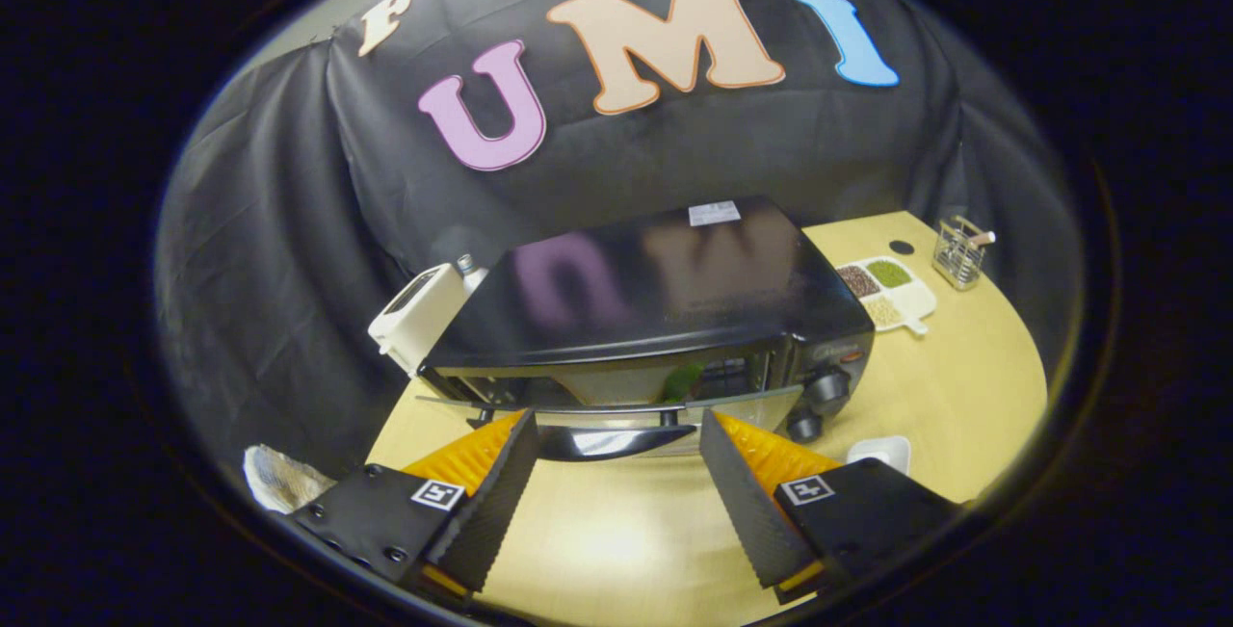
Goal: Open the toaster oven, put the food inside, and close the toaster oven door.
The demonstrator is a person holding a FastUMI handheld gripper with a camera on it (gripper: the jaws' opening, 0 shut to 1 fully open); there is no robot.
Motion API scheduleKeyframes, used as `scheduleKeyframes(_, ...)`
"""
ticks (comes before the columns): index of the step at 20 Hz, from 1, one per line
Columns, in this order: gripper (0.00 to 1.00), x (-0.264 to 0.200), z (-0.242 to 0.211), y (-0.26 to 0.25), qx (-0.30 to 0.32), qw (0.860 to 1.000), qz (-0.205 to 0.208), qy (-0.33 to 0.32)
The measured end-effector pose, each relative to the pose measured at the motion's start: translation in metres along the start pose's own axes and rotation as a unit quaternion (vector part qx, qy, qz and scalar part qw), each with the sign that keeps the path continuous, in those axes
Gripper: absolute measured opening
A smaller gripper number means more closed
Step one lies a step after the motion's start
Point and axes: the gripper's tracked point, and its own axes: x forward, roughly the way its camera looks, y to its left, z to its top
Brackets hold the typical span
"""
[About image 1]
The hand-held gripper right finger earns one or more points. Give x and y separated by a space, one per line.
747 521

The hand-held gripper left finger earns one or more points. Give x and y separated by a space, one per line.
496 511

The white bread lettuce sandwich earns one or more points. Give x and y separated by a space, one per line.
682 382

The black toaster oven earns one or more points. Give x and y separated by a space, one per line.
655 290

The white rectangular tray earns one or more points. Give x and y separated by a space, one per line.
881 452

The small white appliance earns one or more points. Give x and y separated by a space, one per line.
419 314

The crumpled patterned cloth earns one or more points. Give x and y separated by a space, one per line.
279 478

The white divided dish of grains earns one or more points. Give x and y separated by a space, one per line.
910 300

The black round table grommet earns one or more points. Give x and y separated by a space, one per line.
902 248

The black backdrop cloth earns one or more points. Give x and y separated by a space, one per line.
289 222

